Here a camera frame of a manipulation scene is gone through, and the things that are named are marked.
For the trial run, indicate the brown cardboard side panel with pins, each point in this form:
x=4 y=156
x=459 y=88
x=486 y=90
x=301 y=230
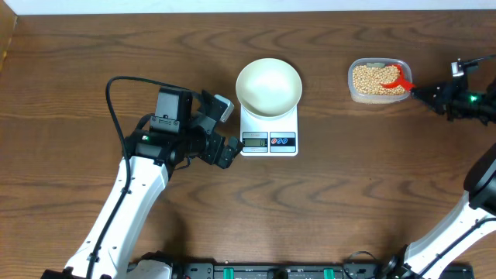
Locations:
x=7 y=26

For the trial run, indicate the white digital kitchen scale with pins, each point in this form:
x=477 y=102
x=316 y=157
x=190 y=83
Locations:
x=269 y=136

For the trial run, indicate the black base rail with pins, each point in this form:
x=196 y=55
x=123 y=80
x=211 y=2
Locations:
x=286 y=271

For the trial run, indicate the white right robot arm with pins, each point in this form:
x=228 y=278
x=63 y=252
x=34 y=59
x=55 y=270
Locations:
x=473 y=217

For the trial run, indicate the red plastic measuring scoop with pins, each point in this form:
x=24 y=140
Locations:
x=400 y=81

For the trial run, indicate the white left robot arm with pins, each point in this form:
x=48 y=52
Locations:
x=153 y=152

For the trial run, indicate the clear container of soybeans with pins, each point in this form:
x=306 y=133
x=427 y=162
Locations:
x=366 y=75

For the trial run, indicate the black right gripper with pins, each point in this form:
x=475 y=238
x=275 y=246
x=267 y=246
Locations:
x=445 y=98

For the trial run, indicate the cream plastic bowl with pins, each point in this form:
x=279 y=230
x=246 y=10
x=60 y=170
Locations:
x=269 y=87

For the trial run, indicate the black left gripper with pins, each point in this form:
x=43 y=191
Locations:
x=214 y=142

